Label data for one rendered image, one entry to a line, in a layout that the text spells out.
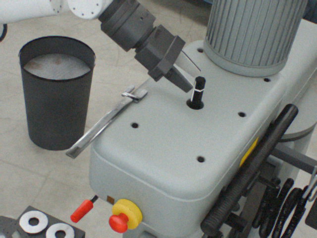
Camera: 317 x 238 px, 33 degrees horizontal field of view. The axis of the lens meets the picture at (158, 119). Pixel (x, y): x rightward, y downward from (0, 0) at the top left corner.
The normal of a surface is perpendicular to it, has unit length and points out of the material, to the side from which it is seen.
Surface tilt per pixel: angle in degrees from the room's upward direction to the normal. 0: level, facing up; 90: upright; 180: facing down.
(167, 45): 30
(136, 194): 90
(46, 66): 0
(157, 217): 90
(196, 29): 0
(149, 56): 90
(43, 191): 0
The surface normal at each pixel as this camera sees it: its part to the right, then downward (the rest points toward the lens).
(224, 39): -0.71, 0.39
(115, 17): -0.03, 0.33
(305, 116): 0.14, -0.75
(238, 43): -0.39, 0.56
